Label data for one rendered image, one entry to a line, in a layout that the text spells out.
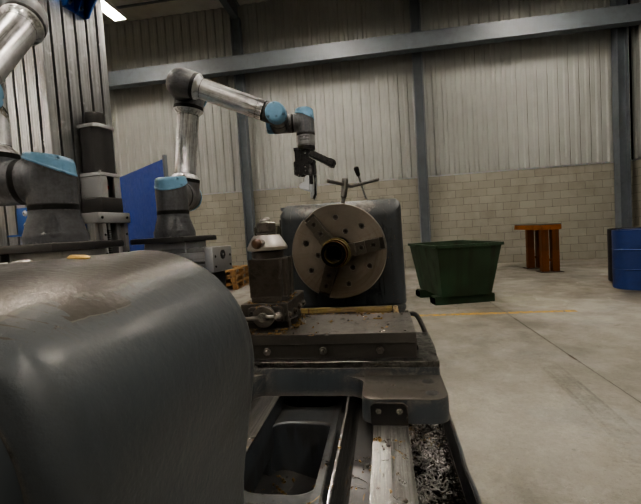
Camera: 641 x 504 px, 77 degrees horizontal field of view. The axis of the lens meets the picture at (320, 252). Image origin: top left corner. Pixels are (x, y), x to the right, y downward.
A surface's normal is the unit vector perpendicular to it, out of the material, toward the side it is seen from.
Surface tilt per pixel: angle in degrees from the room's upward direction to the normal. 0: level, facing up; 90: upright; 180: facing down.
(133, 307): 44
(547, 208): 90
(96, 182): 90
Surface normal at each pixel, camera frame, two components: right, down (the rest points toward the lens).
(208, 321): 0.87, -0.47
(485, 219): -0.14, 0.06
